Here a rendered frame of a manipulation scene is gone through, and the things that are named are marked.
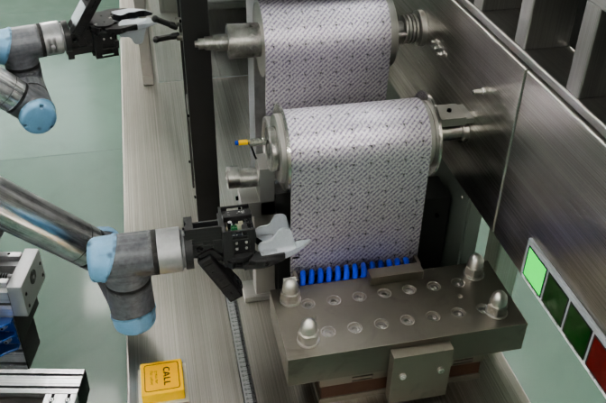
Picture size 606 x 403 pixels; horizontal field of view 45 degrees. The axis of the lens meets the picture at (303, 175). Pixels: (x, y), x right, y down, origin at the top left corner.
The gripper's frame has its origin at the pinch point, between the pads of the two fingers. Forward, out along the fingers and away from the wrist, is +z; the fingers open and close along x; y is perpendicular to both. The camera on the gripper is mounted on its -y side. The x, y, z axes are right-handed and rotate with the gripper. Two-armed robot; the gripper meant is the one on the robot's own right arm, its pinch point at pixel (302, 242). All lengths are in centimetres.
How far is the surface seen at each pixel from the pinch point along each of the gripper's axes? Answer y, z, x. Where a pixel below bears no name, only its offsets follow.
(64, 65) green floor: -109, -74, 316
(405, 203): 6.1, 18.0, -0.2
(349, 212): 5.6, 8.1, -0.2
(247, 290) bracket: -17.9, -8.7, 9.1
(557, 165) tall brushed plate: 26.6, 30.1, -22.1
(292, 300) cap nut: -4.9, -3.4, -8.5
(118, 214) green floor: -109, -44, 163
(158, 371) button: -16.6, -26.5, -8.9
